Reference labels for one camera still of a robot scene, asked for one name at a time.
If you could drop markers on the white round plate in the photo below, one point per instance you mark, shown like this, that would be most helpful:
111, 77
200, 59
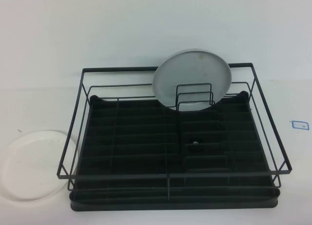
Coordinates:
34, 166

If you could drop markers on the grey round plate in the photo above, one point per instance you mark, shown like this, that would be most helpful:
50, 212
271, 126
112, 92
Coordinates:
192, 73

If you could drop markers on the blue outlined white label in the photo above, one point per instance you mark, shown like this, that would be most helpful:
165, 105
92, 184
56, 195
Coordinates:
299, 125

